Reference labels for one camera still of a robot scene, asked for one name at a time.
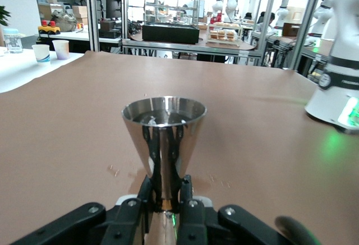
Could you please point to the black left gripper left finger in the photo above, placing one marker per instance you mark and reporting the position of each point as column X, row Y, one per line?
column 84, row 222

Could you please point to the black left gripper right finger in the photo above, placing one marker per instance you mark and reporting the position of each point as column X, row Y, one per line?
column 202, row 225

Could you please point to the steel double jigger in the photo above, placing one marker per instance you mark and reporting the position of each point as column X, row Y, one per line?
column 165, row 133

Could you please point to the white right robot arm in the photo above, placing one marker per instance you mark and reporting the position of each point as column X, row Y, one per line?
column 331, row 99

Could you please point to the paper cup blue print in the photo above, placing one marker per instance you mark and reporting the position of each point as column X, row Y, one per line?
column 41, row 54

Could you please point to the paper cup purple print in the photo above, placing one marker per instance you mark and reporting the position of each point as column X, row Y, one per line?
column 61, row 50

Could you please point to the brown table mat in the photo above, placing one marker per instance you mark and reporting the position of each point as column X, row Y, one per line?
column 84, row 116

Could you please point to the white tablecloth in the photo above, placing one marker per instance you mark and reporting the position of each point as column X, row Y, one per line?
column 16, row 71

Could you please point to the bread display rack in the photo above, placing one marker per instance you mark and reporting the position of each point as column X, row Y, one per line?
column 224, row 34

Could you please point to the clear plastic jar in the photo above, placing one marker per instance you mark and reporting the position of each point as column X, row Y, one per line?
column 12, row 41

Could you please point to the yellow box red buttons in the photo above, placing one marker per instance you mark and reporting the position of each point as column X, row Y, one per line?
column 49, row 28

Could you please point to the olive plush toy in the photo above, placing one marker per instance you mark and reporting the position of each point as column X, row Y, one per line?
column 64, row 22

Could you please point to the cardboard box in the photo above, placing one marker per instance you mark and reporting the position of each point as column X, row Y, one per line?
column 80, row 13

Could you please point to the glass display case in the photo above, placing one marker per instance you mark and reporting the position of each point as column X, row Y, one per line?
column 171, row 18

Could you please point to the seated person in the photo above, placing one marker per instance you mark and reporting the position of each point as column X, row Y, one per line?
column 266, row 22

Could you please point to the green plant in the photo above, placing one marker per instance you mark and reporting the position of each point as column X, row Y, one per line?
column 4, row 15

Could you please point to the aluminium frame post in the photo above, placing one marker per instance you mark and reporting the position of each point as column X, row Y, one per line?
column 308, row 23
column 92, row 12
column 124, row 6
column 266, row 18

